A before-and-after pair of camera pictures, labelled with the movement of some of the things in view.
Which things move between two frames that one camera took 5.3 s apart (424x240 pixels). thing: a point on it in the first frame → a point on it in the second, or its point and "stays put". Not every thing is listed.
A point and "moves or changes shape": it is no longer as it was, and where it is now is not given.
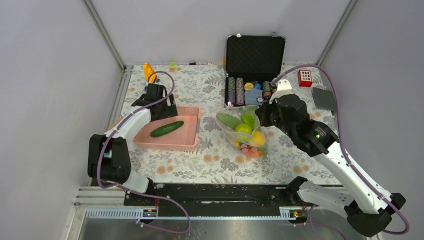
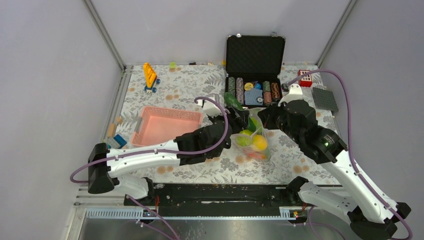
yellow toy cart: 147,70 stays put
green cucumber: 166,129 → 231,100
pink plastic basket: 178,133 stays put
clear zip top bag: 241,125 moves or changes shape
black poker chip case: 252,62 stays put
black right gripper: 262,113 stays put
